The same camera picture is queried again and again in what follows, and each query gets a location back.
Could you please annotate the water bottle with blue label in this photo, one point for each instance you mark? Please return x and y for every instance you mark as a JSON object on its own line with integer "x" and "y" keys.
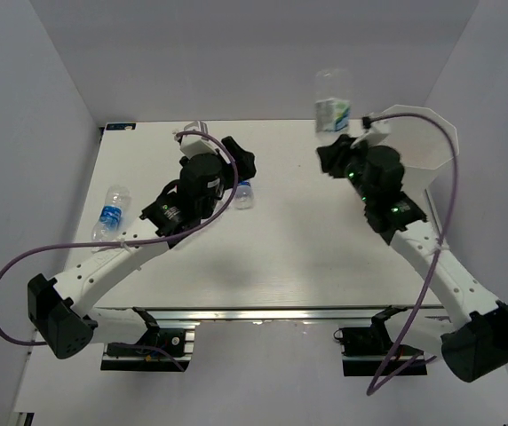
{"x": 117, "y": 201}

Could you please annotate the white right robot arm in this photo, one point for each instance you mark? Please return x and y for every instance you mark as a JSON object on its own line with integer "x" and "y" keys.
{"x": 474, "y": 340}

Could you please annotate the small blue Pepsi bottle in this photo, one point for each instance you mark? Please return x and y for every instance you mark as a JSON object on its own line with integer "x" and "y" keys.
{"x": 244, "y": 198}

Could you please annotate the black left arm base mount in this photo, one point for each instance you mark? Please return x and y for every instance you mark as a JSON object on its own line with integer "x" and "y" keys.
{"x": 159, "y": 349}

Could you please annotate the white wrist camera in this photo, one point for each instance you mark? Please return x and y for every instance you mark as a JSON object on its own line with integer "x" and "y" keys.
{"x": 375, "y": 131}
{"x": 193, "y": 145}

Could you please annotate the aluminium table frame rail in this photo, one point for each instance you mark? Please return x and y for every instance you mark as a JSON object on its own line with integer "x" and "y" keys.
{"x": 269, "y": 314}

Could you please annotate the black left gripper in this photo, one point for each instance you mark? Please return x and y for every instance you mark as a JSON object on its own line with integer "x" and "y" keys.
{"x": 244, "y": 159}

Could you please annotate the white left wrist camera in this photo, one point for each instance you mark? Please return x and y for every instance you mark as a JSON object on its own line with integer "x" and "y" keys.
{"x": 193, "y": 145}

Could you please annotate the white translucent plastic bin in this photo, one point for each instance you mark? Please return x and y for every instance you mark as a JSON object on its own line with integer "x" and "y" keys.
{"x": 424, "y": 153}

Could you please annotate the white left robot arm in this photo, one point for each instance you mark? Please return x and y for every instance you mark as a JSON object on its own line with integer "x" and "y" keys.
{"x": 63, "y": 309}

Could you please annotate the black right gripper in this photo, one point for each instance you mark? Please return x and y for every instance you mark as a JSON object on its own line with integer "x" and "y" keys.
{"x": 331, "y": 157}

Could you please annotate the blue label sticker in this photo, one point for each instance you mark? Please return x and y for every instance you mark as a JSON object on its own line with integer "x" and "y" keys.
{"x": 118, "y": 126}

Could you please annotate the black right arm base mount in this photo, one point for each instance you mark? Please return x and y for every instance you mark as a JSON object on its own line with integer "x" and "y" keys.
{"x": 363, "y": 349}

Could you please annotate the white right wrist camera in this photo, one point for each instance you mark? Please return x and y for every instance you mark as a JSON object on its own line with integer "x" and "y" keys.
{"x": 375, "y": 131}

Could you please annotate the clear water bottle white-blue label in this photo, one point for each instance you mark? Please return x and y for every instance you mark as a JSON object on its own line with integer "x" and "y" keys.
{"x": 332, "y": 105}

